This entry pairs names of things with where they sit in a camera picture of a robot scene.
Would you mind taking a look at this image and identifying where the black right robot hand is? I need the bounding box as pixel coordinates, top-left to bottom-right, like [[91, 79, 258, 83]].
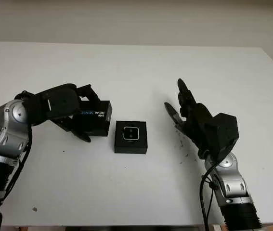
[[164, 78, 219, 159]]

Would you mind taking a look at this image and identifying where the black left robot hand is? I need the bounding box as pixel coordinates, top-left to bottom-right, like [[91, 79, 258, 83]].
[[33, 83, 101, 143]]

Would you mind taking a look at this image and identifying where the black RealSense box lid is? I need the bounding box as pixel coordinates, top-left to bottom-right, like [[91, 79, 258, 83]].
[[75, 100, 113, 138]]

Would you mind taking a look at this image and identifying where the small silver depth camera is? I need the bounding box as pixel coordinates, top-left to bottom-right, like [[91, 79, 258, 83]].
[[123, 126, 140, 141]]

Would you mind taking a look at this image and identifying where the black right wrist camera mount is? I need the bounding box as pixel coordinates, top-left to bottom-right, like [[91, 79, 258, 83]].
[[212, 112, 239, 167]]

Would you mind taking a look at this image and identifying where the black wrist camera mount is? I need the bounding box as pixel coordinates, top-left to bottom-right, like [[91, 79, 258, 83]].
[[212, 112, 239, 167], [27, 86, 79, 126]]

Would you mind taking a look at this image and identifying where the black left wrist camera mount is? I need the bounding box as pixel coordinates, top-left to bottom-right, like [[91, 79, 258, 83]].
[[27, 86, 79, 126]]

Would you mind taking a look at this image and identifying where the black camera box base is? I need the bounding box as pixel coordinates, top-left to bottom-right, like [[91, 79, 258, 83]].
[[114, 120, 148, 154]]

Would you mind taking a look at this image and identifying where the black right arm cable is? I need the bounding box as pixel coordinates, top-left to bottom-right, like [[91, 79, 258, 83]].
[[199, 163, 220, 231]]

